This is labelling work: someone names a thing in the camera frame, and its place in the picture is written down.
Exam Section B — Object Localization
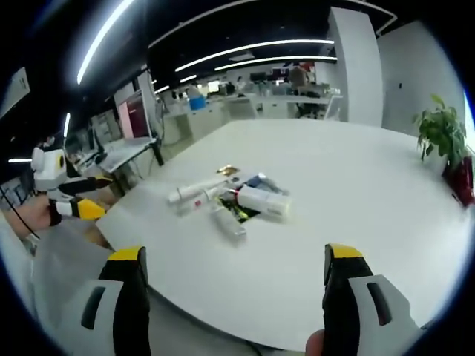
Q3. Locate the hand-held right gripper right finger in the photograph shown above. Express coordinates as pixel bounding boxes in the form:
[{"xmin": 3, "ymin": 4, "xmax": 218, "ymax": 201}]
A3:
[{"xmin": 322, "ymin": 243, "xmax": 421, "ymax": 356}]

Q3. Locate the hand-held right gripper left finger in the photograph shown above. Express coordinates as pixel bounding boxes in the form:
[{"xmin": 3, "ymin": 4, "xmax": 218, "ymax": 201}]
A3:
[{"xmin": 68, "ymin": 244, "xmax": 152, "ymax": 356}]

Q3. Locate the long white skincare tube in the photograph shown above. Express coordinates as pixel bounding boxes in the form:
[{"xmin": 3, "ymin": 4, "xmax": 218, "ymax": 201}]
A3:
[{"xmin": 168, "ymin": 177, "xmax": 226, "ymax": 204}]

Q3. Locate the white skincare bottle red label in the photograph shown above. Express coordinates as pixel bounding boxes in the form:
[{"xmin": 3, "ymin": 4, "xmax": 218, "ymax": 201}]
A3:
[{"xmin": 177, "ymin": 187, "xmax": 224, "ymax": 217}]

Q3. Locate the clear tube front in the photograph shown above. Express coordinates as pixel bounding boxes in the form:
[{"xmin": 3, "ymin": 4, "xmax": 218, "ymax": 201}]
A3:
[{"xmin": 210, "ymin": 206, "xmax": 249, "ymax": 248}]

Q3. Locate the large white skincare bottle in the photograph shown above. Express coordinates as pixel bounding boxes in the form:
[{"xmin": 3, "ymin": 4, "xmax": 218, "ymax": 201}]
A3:
[{"xmin": 236, "ymin": 185, "xmax": 292, "ymax": 224}]

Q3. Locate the dark skincare packet yellow print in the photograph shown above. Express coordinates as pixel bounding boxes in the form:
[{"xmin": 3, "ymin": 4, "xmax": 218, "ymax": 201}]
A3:
[{"xmin": 217, "ymin": 195, "xmax": 261, "ymax": 224}]

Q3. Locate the blue grey skincare tube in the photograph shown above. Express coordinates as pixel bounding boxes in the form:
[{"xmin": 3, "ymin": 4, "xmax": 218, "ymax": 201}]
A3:
[{"xmin": 243, "ymin": 171, "xmax": 291, "ymax": 197}]

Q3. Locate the person's right hand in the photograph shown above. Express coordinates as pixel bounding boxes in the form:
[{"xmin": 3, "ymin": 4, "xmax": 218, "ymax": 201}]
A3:
[{"xmin": 304, "ymin": 329, "xmax": 327, "ymax": 356}]

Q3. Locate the person's left hand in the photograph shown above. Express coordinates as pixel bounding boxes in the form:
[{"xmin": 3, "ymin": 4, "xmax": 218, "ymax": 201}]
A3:
[{"xmin": 0, "ymin": 202, "xmax": 52, "ymax": 239}]

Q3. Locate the white office desk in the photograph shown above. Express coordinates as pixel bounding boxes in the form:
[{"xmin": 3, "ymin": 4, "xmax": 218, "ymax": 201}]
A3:
[{"xmin": 78, "ymin": 136, "xmax": 165, "ymax": 194}]

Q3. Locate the pink red board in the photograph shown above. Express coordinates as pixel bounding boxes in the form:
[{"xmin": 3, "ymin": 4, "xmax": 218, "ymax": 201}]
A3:
[{"xmin": 117, "ymin": 91, "xmax": 150, "ymax": 140}]

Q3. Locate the person's white clothing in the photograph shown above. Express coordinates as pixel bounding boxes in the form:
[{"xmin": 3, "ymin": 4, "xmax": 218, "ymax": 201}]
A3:
[{"xmin": 0, "ymin": 214, "xmax": 114, "ymax": 356}]

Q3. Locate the long ceiling light strip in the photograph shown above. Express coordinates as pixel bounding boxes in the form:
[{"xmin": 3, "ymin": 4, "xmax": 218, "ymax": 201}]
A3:
[
  {"xmin": 76, "ymin": 0, "xmax": 139, "ymax": 85},
  {"xmin": 174, "ymin": 55, "xmax": 339, "ymax": 73},
  {"xmin": 147, "ymin": 38, "xmax": 335, "ymax": 61}
]

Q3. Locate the red plant pot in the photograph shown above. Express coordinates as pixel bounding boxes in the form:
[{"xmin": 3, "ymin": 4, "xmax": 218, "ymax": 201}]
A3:
[{"xmin": 442, "ymin": 155, "xmax": 475, "ymax": 208}]

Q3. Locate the green potted plant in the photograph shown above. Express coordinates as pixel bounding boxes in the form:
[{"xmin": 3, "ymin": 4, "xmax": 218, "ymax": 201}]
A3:
[{"xmin": 412, "ymin": 93, "xmax": 468, "ymax": 168}]

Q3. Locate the black cable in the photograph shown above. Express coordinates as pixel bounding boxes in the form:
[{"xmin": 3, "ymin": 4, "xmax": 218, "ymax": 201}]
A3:
[{"xmin": 0, "ymin": 184, "xmax": 41, "ymax": 239}]

